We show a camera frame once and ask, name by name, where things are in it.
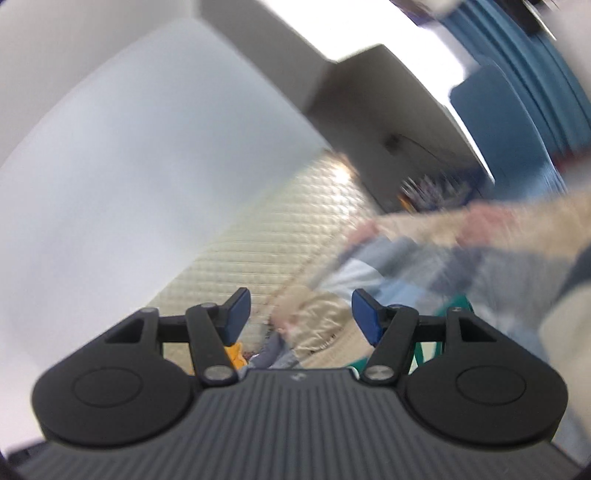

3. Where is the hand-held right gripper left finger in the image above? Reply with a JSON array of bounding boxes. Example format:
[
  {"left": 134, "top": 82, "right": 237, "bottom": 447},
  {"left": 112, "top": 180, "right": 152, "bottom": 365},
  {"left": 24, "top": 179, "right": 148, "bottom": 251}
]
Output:
[{"left": 105, "top": 287, "right": 252, "bottom": 387}]

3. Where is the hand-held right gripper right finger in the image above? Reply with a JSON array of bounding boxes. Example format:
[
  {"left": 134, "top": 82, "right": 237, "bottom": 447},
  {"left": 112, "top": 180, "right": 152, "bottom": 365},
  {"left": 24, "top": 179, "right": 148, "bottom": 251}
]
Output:
[{"left": 351, "top": 288, "right": 502, "bottom": 387}]

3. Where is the green garment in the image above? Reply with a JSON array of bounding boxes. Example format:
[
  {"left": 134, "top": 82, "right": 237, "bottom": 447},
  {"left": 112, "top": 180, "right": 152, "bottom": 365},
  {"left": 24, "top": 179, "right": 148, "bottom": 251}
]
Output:
[{"left": 346, "top": 295, "right": 475, "bottom": 371}]

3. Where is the yellow plush object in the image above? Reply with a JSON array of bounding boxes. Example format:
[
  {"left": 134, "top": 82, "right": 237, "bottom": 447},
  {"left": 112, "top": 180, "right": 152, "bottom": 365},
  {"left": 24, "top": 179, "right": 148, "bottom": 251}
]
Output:
[{"left": 224, "top": 340, "right": 249, "bottom": 370}]

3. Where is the grey cloth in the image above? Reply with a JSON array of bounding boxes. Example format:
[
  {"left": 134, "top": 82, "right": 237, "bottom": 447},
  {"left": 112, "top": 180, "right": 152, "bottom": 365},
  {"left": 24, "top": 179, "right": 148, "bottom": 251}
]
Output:
[{"left": 250, "top": 331, "right": 297, "bottom": 369}]

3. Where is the cream quilted headboard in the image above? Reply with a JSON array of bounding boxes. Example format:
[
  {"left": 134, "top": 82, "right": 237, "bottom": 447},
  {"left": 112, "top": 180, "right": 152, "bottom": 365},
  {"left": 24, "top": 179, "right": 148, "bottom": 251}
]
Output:
[{"left": 147, "top": 150, "right": 378, "bottom": 366}]

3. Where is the pastel patchwork blanket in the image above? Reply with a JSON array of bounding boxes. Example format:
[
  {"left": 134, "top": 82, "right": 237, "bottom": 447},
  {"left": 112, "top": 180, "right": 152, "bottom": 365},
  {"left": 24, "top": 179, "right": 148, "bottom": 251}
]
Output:
[{"left": 249, "top": 189, "right": 591, "bottom": 459}]

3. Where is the cluster of small bottles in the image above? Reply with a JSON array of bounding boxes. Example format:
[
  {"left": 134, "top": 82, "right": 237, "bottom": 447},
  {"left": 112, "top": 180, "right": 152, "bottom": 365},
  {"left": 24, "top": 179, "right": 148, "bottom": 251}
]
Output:
[{"left": 398, "top": 172, "right": 491, "bottom": 210}]

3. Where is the blue curtain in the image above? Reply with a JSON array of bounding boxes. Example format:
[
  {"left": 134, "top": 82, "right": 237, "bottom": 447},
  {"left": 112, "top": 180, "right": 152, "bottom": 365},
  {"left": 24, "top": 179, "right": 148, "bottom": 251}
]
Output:
[{"left": 449, "top": 0, "right": 583, "bottom": 195}]

